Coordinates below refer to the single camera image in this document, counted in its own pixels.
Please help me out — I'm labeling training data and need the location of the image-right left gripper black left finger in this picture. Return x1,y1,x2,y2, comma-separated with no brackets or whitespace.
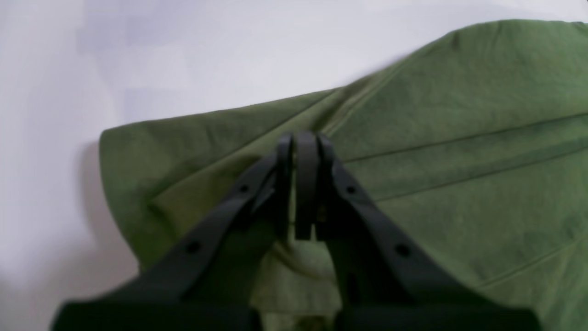
52,134,293,331

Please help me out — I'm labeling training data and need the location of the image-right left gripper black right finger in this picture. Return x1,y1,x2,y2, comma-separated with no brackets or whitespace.
294,132,542,331

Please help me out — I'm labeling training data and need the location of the olive green T-shirt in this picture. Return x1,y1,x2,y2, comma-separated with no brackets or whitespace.
99,20,588,331

